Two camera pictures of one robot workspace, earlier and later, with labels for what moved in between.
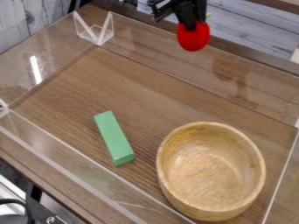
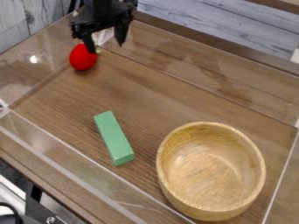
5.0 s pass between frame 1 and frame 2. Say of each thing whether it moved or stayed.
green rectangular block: stayed
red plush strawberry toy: moved
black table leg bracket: stayed
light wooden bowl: stayed
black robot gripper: moved
